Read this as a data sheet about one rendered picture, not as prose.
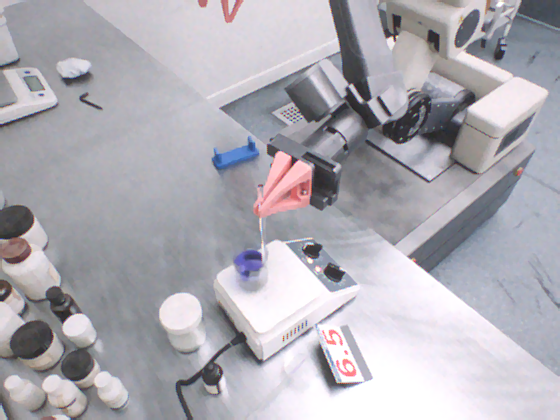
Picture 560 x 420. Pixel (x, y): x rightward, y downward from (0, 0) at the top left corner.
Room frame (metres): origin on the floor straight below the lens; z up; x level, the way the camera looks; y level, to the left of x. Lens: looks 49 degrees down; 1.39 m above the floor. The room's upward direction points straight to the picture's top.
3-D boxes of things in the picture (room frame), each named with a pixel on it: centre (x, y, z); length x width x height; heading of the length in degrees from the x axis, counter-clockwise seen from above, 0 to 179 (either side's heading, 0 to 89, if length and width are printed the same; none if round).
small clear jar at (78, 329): (0.30, 0.30, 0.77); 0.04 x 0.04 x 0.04
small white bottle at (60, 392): (0.20, 0.29, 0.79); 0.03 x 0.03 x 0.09
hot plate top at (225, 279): (0.35, 0.02, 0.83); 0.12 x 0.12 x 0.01; 36
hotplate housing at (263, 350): (0.36, 0.00, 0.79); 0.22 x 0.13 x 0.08; 126
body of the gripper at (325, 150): (0.43, -0.04, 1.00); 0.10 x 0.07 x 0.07; 51
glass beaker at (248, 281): (0.35, 0.04, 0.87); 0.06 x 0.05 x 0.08; 25
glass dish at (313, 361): (0.25, -0.03, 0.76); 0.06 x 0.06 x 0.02
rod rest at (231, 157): (0.72, 0.10, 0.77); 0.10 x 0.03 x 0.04; 119
